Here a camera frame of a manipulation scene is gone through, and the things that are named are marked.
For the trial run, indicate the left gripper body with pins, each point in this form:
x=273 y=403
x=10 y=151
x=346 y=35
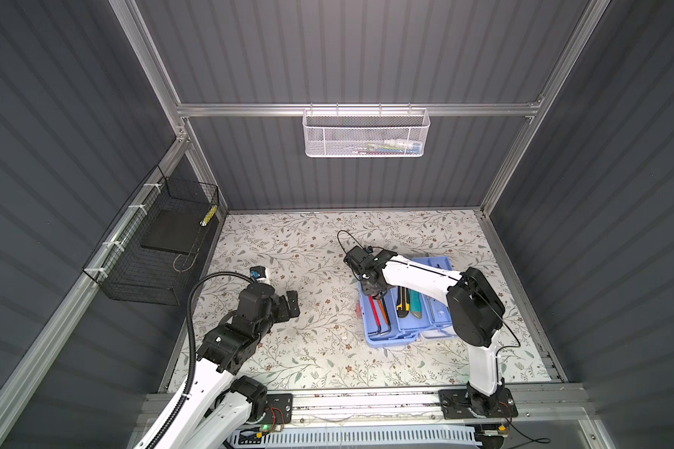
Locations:
x=264 y=327

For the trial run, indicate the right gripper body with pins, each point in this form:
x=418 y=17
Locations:
x=368 y=290

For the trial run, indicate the black hex key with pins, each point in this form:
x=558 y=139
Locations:
x=385 y=330

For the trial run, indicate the red handled tool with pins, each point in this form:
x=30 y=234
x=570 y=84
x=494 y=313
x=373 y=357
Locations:
x=376 y=317

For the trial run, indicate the yellow black utility knife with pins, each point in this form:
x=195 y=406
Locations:
x=402 y=304

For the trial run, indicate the white blue plastic toolbox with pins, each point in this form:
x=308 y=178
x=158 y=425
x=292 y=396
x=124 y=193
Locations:
x=445 y=299

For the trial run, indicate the orange handled tool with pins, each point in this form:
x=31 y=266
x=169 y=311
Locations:
x=383 y=318

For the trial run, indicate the teal handled tool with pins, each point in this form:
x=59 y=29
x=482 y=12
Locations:
x=415 y=304

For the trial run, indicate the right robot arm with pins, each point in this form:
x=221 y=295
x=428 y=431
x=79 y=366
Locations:
x=489 y=311

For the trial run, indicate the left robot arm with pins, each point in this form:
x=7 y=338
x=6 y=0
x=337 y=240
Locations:
x=214 y=401

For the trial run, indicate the yellow marker in basket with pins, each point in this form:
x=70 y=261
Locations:
x=209 y=216

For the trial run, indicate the black pad in basket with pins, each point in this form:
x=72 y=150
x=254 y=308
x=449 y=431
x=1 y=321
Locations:
x=175 y=232

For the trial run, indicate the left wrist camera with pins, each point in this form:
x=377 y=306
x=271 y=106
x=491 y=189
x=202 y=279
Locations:
x=260 y=274

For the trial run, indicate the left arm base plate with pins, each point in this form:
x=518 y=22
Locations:
x=277 y=410

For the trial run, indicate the black wire basket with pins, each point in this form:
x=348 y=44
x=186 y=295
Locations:
x=125 y=271

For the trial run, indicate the white wire mesh basket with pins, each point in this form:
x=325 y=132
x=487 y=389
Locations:
x=365 y=133

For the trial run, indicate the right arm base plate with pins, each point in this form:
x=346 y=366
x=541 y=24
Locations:
x=464 y=403

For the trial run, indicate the white perforated cable duct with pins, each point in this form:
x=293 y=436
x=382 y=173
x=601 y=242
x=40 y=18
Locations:
x=422 y=436

